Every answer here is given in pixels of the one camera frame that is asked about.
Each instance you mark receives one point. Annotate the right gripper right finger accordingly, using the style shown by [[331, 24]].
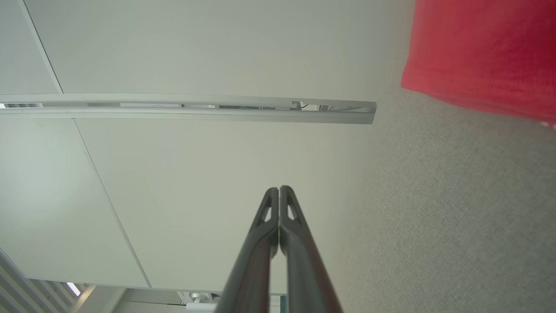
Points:
[[304, 278]]

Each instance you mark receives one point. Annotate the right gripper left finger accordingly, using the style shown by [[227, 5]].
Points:
[[252, 278]]

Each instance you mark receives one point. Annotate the red jersey with white sleeves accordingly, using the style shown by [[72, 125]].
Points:
[[478, 43]]

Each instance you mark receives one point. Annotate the white ceiling device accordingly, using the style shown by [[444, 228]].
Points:
[[200, 304]]

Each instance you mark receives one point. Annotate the grey fabric sofa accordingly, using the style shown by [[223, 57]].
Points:
[[456, 217]]

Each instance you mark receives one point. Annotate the white ceiling light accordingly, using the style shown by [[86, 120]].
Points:
[[73, 289]]

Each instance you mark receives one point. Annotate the grey double partition post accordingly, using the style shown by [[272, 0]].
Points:
[[217, 114]]

